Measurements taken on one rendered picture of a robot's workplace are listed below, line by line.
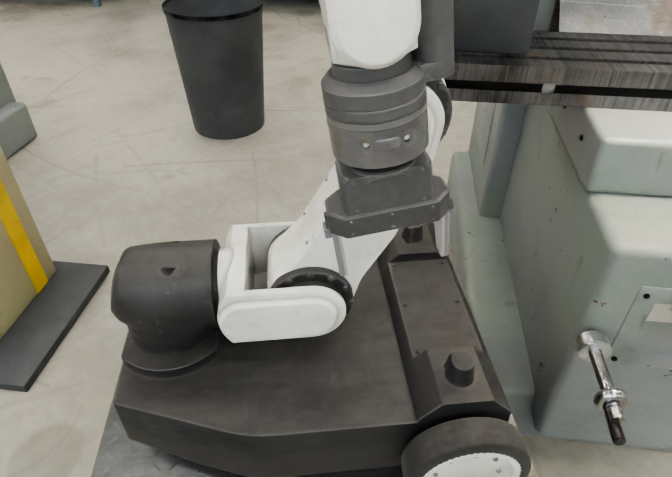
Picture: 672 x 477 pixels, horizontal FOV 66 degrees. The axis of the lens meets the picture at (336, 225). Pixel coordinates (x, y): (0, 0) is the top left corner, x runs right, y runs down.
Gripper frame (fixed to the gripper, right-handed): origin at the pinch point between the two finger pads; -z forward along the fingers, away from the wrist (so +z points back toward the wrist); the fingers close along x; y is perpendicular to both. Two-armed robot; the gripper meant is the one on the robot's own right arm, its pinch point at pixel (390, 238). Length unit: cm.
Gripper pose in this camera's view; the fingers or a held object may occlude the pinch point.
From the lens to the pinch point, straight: 54.2
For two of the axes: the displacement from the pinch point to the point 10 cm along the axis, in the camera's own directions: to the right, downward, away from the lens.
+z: -1.5, -8.0, -5.8
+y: -1.2, -5.7, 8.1
